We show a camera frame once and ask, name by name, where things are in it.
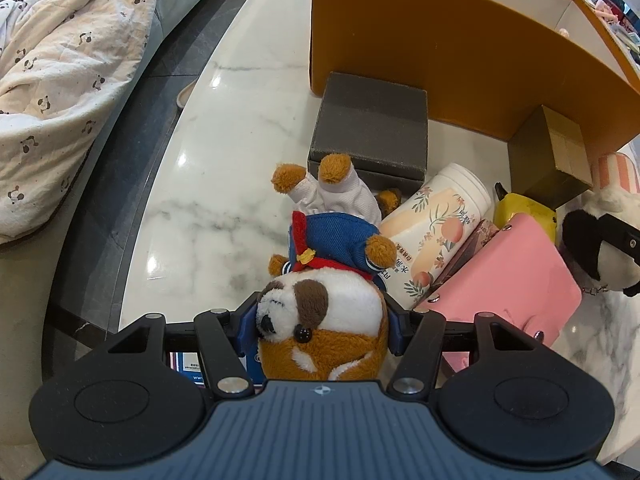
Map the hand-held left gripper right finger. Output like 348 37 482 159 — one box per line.
382 294 539 401

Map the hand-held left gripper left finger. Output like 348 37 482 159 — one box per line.
106 294 263 400

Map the brown white dog plush toy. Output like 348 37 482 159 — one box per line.
256 152 403 382

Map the white floral wipes canister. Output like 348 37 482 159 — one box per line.
379 162 493 311

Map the pink snap wallet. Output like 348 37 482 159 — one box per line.
415 212 584 376

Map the large orange cardboard box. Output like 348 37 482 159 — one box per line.
309 0 640 154

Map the blue white printed card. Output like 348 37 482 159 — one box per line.
167 350 264 394

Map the brown printed card box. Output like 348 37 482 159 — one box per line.
440 218 501 281

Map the yellow tape measure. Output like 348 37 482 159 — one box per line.
494 182 558 244

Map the dark grey foam-topped box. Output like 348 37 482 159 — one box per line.
306 72 430 196

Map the olive gold cardboard box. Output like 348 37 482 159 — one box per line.
507 105 595 210

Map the black white panda plush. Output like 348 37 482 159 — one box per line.
557 185 640 298

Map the beige slipper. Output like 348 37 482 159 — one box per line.
175 80 201 110

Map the pink white striped pouch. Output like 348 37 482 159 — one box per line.
590 152 639 194

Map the cream panda print blanket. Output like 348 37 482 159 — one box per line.
0 0 160 246

